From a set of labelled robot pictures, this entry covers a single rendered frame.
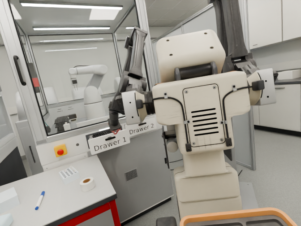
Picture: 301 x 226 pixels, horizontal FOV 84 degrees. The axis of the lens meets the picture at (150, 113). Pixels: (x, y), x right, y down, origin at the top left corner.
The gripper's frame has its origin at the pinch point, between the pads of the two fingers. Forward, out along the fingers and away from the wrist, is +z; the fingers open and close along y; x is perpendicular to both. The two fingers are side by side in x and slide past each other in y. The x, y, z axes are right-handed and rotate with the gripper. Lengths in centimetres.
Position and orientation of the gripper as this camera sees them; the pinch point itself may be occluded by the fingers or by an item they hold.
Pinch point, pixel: (114, 131)
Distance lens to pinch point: 119.1
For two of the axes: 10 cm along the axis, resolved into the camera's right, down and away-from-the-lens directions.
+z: -1.2, 7.2, 6.9
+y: -4.5, -6.5, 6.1
